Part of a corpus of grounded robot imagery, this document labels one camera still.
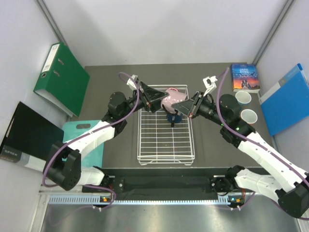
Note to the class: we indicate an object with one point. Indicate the black clip file folder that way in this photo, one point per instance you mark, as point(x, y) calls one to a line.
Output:
point(28, 139)

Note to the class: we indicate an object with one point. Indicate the Jane Eyre book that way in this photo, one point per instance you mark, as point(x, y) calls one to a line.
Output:
point(244, 78)

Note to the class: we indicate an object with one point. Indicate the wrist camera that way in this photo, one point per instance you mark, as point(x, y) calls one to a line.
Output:
point(133, 82)
point(210, 84)

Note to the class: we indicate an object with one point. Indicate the green lever arch binder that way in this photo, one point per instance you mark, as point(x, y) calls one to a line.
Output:
point(63, 81)

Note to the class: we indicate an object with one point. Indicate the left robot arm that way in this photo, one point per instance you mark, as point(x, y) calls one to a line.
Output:
point(63, 165)

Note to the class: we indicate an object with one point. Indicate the teal shirt folding board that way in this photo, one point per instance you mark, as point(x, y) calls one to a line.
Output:
point(74, 129)

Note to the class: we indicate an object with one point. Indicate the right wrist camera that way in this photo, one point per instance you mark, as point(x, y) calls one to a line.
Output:
point(210, 84)

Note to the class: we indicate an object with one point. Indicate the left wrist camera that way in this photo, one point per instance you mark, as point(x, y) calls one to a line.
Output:
point(133, 82)

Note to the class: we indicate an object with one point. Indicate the terracotta pink mug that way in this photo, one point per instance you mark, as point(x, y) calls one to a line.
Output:
point(249, 116)

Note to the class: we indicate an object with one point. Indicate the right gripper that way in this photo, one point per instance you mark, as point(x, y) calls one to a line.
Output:
point(191, 107)

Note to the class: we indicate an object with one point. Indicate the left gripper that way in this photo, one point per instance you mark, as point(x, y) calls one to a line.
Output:
point(157, 95)

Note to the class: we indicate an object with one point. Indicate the white wire dish rack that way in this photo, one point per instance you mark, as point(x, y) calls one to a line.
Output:
point(160, 143)

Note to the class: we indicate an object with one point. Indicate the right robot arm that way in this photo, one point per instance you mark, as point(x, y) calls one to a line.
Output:
point(287, 184)

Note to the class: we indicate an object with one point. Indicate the dark blue mug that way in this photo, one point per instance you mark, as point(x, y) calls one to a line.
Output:
point(174, 118)

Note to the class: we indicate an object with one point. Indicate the blue folder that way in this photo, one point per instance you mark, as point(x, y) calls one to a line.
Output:
point(287, 102)

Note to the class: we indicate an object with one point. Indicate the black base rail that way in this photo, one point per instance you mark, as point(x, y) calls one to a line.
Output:
point(123, 180)

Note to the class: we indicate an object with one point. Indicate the light blue floral mug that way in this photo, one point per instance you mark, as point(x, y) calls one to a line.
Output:
point(243, 98)

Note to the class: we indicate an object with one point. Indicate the lilac ceramic mug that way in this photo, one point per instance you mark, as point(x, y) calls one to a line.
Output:
point(172, 98)

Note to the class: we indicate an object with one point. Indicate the slotted cable duct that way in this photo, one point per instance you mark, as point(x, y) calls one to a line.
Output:
point(100, 200)

